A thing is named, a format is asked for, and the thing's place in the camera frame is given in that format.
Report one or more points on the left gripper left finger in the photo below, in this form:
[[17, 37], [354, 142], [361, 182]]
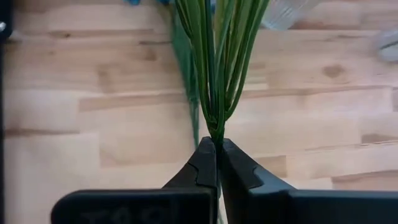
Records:
[[186, 205]]

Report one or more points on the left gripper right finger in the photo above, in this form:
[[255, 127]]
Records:
[[248, 205]]

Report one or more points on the orange artificial tulip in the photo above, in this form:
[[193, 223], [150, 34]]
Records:
[[186, 62]]

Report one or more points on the ribbed glass bottle vase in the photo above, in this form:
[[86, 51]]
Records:
[[286, 14]]

